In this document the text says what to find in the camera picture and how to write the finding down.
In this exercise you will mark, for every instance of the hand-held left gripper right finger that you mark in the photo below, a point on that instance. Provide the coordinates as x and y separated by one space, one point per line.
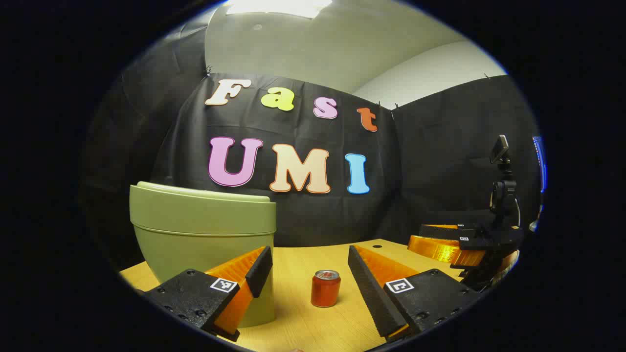
371 293

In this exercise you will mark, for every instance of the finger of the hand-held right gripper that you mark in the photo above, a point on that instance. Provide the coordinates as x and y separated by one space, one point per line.
435 248

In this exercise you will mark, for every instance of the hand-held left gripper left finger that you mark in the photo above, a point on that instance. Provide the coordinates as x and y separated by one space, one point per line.
261 271

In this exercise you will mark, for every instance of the wooden desktop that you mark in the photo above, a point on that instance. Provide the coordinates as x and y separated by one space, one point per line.
303 327

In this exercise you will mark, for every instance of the blue monitor screen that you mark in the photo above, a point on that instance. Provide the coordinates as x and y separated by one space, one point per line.
539 164

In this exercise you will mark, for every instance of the green desktop garbage bin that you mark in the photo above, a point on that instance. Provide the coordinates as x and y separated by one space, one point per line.
200 230

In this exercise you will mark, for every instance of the red pop can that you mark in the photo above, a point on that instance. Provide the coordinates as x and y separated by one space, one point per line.
325 292

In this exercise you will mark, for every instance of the black backdrop cloth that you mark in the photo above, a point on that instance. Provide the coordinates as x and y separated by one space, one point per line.
430 161

